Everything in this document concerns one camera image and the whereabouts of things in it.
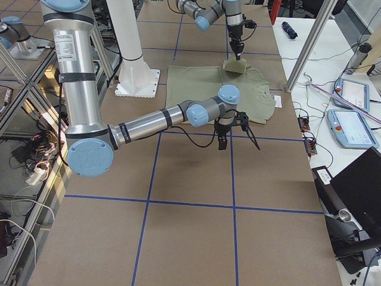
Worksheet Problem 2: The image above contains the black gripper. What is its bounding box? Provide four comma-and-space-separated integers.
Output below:
227, 20, 257, 61
214, 111, 260, 150

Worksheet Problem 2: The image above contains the olive green long-sleeve shirt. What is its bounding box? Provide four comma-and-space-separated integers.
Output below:
165, 57, 276, 124

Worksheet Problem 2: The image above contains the arm mounting base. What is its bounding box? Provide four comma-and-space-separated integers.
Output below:
10, 38, 50, 60

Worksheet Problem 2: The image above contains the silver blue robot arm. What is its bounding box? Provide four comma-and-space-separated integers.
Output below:
176, 0, 257, 61
40, 1, 260, 178

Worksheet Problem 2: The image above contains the folded dark blue umbrella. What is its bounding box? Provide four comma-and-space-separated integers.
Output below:
282, 21, 298, 40

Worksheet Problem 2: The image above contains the white paper clothing tag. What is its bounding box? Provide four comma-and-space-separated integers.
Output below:
269, 94, 282, 108

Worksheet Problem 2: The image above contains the orange black electronics board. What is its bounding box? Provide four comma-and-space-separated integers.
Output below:
298, 117, 310, 132

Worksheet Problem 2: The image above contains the pink reacher grabber stick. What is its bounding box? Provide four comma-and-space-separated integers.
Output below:
306, 77, 380, 124

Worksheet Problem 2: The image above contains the near grey teach pendant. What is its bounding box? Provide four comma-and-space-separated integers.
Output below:
327, 110, 380, 149

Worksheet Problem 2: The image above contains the grey teach pendant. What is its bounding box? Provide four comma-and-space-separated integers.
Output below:
327, 110, 380, 149
333, 78, 370, 112

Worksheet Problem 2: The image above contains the grey metal water bottle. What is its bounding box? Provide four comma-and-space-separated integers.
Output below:
345, 42, 372, 75

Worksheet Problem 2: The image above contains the far grey teach pendant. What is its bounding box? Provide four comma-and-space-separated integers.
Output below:
333, 78, 370, 112

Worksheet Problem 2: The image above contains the black laptop computer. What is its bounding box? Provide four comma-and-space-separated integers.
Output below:
312, 147, 380, 236

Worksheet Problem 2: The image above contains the white power strip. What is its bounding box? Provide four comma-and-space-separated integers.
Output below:
25, 164, 49, 185

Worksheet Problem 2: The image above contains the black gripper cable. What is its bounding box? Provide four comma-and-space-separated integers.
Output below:
171, 125, 220, 148

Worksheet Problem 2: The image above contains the aluminium frame post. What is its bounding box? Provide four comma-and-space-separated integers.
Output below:
285, 0, 337, 93

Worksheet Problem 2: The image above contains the white camera stand column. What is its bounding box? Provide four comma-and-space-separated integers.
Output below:
107, 0, 160, 98

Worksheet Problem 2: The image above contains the aluminium truss frame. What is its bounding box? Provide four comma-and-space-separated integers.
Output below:
0, 26, 123, 286

